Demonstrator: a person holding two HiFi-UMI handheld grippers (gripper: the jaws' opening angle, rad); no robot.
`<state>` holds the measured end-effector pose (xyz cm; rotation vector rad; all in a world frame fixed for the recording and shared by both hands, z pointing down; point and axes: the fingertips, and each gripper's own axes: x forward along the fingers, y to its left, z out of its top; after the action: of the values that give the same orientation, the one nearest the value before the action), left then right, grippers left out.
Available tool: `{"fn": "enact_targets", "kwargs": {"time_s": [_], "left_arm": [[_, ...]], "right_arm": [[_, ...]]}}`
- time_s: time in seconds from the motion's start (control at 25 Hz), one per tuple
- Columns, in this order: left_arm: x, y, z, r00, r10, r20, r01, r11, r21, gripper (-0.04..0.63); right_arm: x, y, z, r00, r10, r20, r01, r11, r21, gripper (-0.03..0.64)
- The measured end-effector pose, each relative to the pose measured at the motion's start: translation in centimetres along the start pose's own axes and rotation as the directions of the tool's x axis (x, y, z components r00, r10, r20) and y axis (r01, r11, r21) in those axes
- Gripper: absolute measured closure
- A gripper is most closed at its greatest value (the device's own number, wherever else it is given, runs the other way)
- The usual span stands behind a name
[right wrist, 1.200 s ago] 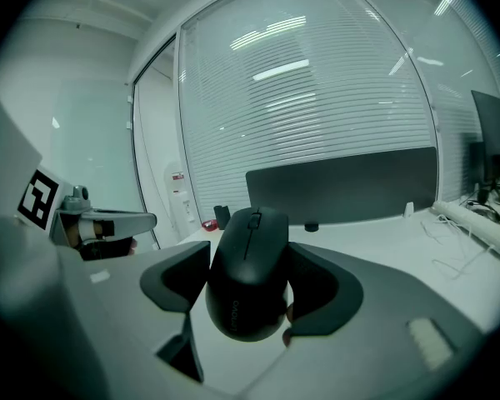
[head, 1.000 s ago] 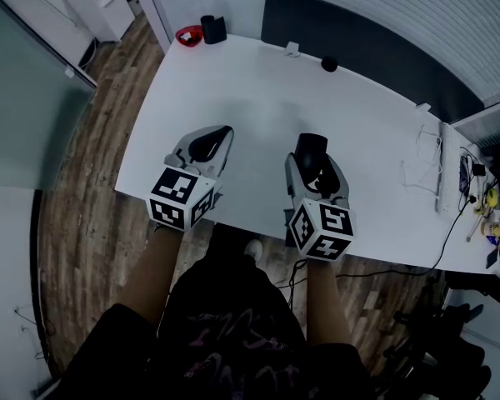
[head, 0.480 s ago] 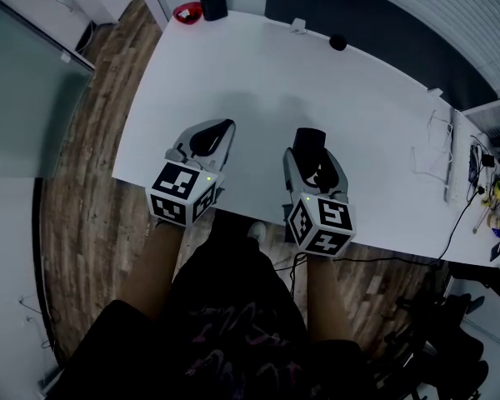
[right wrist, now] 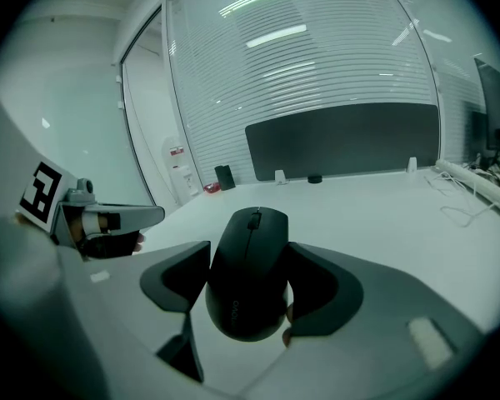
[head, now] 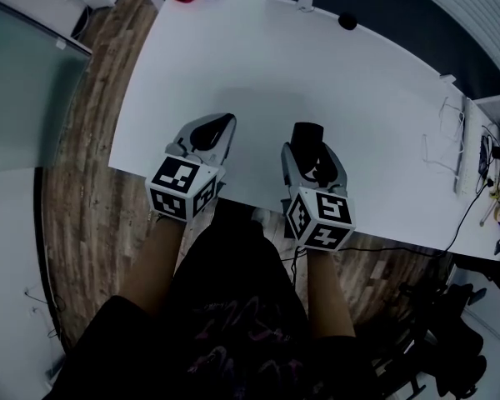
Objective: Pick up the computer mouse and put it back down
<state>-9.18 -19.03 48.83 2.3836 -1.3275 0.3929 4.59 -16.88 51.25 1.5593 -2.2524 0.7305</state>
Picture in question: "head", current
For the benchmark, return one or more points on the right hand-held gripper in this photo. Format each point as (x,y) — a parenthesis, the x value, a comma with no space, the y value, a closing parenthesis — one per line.
(332,208)

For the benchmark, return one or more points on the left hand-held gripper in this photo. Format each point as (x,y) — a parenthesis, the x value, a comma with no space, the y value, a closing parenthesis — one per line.
(179,177)

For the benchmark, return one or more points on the person's left forearm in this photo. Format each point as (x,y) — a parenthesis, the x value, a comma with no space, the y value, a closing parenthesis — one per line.
(154,261)

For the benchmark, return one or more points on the person's right forearm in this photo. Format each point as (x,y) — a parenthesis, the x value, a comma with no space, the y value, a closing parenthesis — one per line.
(329,290)

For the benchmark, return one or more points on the person's white shoe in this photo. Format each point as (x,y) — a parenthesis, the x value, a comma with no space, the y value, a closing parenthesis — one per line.
(260,216)

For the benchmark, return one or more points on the black round object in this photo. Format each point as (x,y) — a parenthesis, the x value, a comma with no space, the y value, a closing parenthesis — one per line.
(348,20)

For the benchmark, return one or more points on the white keyboard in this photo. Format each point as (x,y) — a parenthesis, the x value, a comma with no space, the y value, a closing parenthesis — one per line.
(464,156)

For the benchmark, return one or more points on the small white clip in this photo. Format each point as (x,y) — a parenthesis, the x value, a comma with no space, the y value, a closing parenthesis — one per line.
(447,78)

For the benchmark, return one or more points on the black power adapter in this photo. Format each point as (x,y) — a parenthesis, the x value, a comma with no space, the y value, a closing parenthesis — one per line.
(498,152)

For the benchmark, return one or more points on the frosted glass panel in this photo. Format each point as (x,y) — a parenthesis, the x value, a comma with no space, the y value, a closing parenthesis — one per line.
(25,90)

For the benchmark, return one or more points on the grey desktop device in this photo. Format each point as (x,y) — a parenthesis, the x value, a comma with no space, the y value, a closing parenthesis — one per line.
(498,108)

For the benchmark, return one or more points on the black printed shirt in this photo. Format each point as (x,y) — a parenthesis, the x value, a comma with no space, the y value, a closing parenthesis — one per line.
(216,340)

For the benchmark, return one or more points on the black office chair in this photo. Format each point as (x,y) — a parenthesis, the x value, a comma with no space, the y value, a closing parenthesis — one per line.
(450,331)

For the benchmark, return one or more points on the white window blinds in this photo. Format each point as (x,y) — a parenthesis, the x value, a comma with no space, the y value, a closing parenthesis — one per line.
(466,6)

